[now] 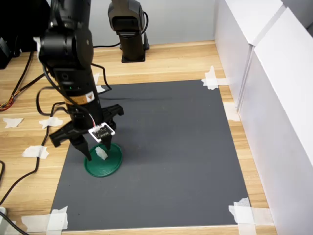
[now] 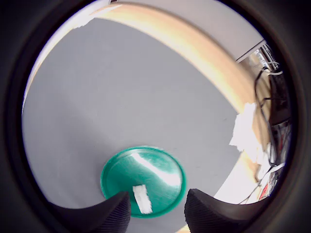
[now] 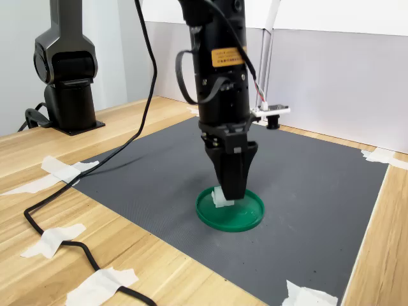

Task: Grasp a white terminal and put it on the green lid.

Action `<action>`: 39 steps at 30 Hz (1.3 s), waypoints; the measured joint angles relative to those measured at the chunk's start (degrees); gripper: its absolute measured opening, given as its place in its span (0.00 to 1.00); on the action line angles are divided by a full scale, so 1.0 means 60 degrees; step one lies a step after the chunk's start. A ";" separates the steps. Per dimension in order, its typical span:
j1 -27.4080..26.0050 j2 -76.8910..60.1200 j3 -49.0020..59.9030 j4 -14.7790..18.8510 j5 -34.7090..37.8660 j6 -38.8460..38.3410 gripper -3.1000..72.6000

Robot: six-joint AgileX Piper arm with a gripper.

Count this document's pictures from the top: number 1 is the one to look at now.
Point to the small white plastic terminal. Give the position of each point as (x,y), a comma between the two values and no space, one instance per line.
(101,153)

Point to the round green lid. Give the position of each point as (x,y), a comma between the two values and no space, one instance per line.
(107,166)

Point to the white tape piece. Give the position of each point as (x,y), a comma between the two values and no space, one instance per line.
(231,112)
(244,215)
(99,88)
(34,151)
(210,82)
(12,122)
(50,122)
(57,219)

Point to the dark grey mat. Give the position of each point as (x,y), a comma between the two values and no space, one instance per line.
(183,147)

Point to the black box device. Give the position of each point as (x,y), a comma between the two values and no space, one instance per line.
(4,54)

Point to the white power strip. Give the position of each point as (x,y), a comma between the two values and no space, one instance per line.
(3,213)

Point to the white partition panel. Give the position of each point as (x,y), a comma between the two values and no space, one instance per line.
(232,49)
(281,122)

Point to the white camera box with board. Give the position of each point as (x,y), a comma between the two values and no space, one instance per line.
(101,133)

